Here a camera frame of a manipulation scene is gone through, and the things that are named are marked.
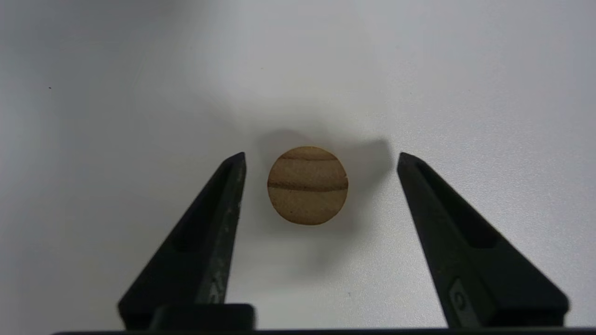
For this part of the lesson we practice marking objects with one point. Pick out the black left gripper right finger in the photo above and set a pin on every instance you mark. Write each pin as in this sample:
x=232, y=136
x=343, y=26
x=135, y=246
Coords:
x=470, y=260

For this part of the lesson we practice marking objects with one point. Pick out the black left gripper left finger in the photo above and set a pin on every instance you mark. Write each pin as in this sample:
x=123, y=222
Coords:
x=200, y=251

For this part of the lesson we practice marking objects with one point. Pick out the round wooden disc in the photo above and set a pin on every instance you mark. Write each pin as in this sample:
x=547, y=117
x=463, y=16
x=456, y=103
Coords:
x=307, y=186

